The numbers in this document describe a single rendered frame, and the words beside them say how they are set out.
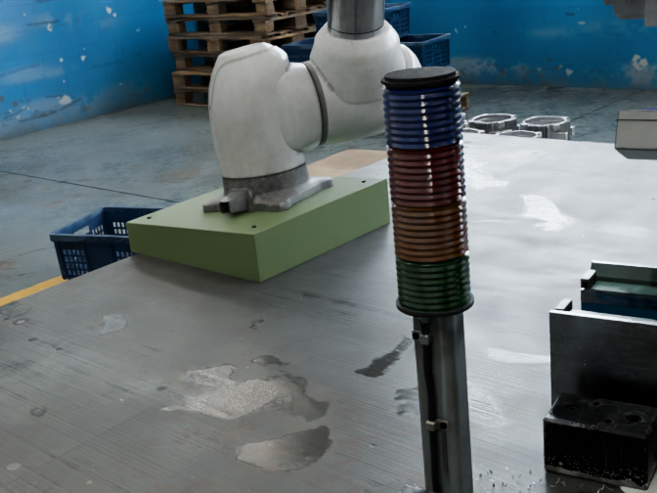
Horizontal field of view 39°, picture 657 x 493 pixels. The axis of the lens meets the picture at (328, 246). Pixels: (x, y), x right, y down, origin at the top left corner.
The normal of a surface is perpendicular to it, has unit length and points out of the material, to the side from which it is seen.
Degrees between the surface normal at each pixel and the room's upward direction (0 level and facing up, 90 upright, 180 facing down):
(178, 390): 0
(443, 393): 90
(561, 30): 90
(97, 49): 90
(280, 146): 89
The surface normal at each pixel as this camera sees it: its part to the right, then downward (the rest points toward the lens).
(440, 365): -0.51, 0.33
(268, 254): 0.74, 0.14
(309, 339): -0.10, -0.94
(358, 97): 0.26, 0.51
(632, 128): -0.50, -0.11
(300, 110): 0.36, 0.16
